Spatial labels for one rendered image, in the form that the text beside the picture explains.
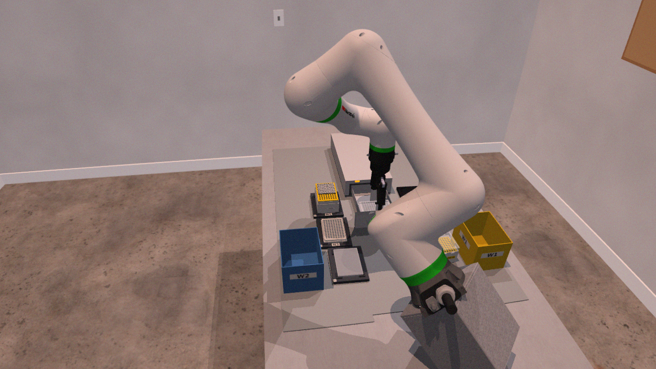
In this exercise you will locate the yellow open-top bin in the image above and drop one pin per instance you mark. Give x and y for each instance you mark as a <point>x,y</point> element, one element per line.
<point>481,239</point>

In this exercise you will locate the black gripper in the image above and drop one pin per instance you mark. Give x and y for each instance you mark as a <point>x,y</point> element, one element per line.
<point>378,184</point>

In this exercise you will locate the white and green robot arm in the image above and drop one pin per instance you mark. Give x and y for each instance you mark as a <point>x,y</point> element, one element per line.
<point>449,191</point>

